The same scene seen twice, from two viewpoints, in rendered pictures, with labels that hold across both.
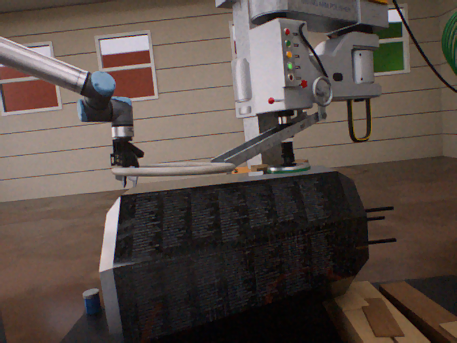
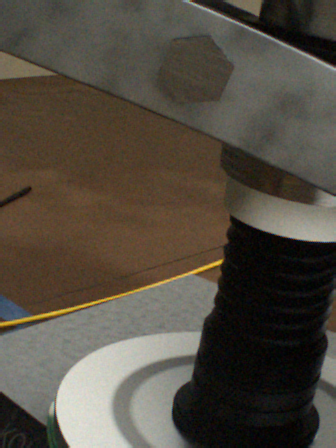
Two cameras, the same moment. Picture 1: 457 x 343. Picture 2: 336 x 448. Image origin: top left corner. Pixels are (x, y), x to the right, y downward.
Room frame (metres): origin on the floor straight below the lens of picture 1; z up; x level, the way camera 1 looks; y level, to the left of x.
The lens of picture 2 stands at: (2.13, -0.14, 1.11)
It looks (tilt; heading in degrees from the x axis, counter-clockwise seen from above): 20 degrees down; 218
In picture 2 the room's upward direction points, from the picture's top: 9 degrees clockwise
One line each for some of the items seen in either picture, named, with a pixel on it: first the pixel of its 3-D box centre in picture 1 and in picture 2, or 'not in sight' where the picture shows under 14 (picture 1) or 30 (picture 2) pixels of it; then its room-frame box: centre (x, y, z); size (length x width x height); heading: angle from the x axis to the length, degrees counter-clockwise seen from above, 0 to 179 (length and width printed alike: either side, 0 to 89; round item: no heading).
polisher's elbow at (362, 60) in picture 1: (356, 69); not in sight; (2.18, -0.86, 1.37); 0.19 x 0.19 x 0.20
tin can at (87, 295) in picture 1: (92, 301); not in sight; (2.14, 0.95, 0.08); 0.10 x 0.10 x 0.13
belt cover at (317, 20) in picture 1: (321, 18); not in sight; (2.00, -0.61, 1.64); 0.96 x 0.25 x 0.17; 126
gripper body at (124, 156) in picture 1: (123, 152); not in sight; (1.48, 0.42, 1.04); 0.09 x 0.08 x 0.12; 156
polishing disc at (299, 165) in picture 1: (288, 166); (243, 425); (1.79, -0.32, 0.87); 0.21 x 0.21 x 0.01
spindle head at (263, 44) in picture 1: (291, 71); not in sight; (1.84, -0.39, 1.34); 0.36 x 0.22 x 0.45; 126
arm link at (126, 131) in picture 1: (124, 133); not in sight; (1.49, 0.41, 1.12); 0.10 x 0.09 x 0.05; 66
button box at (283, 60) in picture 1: (286, 55); not in sight; (1.66, -0.33, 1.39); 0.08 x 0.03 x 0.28; 126
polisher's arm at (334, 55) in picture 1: (332, 75); not in sight; (2.01, -0.65, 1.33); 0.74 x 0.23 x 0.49; 126
